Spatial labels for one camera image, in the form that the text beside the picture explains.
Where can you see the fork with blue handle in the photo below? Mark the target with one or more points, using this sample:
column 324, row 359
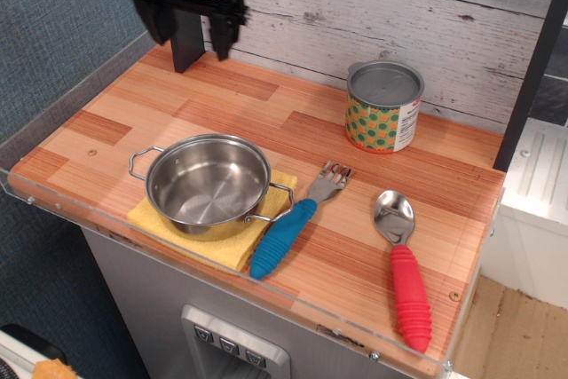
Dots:
column 279, row 239

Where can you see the yellow folded cloth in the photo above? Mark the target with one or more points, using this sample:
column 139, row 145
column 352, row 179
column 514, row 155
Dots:
column 232, row 253

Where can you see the clear acrylic edge guard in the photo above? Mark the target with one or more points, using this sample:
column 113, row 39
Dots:
column 49, row 64

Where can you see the black vertical post right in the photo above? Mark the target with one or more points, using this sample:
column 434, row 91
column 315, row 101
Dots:
column 529, row 88

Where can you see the spoon with red handle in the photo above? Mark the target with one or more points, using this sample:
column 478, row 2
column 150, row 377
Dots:
column 394, row 220

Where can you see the black vertical post left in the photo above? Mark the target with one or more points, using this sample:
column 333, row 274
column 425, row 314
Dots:
column 187, row 41

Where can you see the black vertical post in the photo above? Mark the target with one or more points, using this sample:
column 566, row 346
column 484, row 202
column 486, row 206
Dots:
column 529, row 88
column 187, row 41

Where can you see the orange object bottom left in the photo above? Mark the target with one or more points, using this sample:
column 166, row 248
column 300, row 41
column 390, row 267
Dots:
column 53, row 369

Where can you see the silver pot with handles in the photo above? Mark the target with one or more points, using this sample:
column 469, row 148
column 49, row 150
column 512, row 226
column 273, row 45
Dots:
column 211, row 186

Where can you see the patterned tin can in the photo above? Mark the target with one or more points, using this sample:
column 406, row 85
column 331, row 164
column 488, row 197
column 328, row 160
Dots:
column 383, row 102

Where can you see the grey toy kitchen cabinet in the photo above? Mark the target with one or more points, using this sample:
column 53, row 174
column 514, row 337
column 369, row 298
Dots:
column 188, row 323

